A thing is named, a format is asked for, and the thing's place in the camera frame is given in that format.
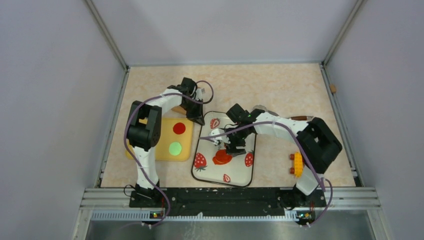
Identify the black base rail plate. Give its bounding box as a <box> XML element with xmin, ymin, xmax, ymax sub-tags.
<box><xmin>129</xmin><ymin>187</ymin><xmax>327</xmax><ymax>218</ymax></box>

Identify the green dough disc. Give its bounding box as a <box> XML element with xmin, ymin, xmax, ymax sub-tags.
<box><xmin>168</xmin><ymin>141</ymin><xmax>183</xmax><ymax>156</ymax></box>

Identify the orange dough disc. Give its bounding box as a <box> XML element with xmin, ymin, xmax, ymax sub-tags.
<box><xmin>212</xmin><ymin>154</ymin><xmax>233</xmax><ymax>165</ymax></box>

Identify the red dough disc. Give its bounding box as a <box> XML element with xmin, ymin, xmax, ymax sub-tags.
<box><xmin>172</xmin><ymin>122</ymin><xmax>186</xmax><ymax>135</ymax></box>

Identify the small wooden corner stopper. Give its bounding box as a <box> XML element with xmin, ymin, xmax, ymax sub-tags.
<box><xmin>329</xmin><ymin>84</ymin><xmax>337</xmax><ymax>94</ymax></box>

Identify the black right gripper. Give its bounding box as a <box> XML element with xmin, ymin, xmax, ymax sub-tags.
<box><xmin>222</xmin><ymin>124</ymin><xmax>251</xmax><ymax>157</ymax></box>

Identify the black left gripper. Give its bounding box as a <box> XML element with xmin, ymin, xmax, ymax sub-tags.
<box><xmin>180</xmin><ymin>98</ymin><xmax>205</xmax><ymax>126</ymax></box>

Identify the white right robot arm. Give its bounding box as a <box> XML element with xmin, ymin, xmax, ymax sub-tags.
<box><xmin>213</xmin><ymin>104</ymin><xmax>343</xmax><ymax>206</ymax></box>

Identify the wooden pastry roller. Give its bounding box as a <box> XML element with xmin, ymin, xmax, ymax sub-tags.
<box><xmin>171</xmin><ymin>86</ymin><xmax>206</xmax><ymax>118</ymax></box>

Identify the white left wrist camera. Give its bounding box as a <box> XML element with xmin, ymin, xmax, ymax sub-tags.
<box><xmin>195</xmin><ymin>88</ymin><xmax>205</xmax><ymax>102</ymax></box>

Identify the orange dough scrap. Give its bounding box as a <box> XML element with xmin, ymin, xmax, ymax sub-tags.
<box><xmin>215</xmin><ymin>149</ymin><xmax>232</xmax><ymax>162</ymax></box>

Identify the yellow plastic tray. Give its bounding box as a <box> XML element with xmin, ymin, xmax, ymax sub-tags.
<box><xmin>125</xmin><ymin>117</ymin><xmax>194</xmax><ymax>163</ymax></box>

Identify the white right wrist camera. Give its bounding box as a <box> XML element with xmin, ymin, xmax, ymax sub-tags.
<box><xmin>208</xmin><ymin>128</ymin><xmax>230</xmax><ymax>146</ymax></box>

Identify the white strawberry enamel tray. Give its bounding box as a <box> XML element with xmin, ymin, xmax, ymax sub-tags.
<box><xmin>190</xmin><ymin>110</ymin><xmax>258</xmax><ymax>188</ymax></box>

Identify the yellow red toy block car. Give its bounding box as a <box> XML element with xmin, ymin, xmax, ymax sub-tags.
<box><xmin>289</xmin><ymin>152</ymin><xmax>304</xmax><ymax>178</ymax></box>

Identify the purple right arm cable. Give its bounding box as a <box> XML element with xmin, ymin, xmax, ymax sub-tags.
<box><xmin>199</xmin><ymin>121</ymin><xmax>334</xmax><ymax>228</ymax></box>

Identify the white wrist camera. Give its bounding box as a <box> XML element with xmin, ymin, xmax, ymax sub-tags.
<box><xmin>195</xmin><ymin>88</ymin><xmax>205</xmax><ymax>102</ymax></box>
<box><xmin>208</xmin><ymin>128</ymin><xmax>230</xmax><ymax>146</ymax></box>

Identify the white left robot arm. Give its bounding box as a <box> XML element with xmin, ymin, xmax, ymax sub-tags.
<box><xmin>124</xmin><ymin>77</ymin><xmax>206</xmax><ymax>207</ymax></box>

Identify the steel scraper wooden handle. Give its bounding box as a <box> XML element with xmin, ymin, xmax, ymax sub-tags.
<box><xmin>268</xmin><ymin>110</ymin><xmax>314</xmax><ymax>121</ymax></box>

